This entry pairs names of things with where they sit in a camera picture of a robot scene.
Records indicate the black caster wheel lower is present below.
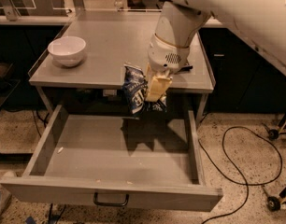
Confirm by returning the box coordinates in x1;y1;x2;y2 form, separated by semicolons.
267;196;280;212

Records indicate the black drawer handle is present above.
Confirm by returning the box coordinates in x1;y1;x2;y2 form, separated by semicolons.
93;192;129;207

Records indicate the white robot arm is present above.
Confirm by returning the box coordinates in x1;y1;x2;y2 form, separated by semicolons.
145;0;286;102

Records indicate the clear plastic water bottle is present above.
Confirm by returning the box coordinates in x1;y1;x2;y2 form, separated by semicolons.
114;0;123;10

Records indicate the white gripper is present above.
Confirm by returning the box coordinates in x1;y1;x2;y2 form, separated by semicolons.
145;35;190;102

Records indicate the grey open top drawer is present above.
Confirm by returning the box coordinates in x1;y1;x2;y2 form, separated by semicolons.
1;105;222;212

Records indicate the blue chip bag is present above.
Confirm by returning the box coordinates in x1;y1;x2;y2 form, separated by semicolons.
122;63;167;116

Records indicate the grey metal table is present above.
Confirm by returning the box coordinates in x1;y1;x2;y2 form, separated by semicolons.
29;11;215;122

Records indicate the white ceramic bowl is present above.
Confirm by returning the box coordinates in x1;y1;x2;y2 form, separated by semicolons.
48;36;86;67

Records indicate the black floor cable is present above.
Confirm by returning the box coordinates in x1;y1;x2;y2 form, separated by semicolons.
197;125;284;224

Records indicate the black caster wheel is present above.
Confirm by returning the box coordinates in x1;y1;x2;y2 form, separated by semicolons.
267;128;279;140
267;196;280;212

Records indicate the black caster wheel upper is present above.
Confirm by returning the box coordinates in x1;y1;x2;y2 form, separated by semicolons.
267;128;279;140

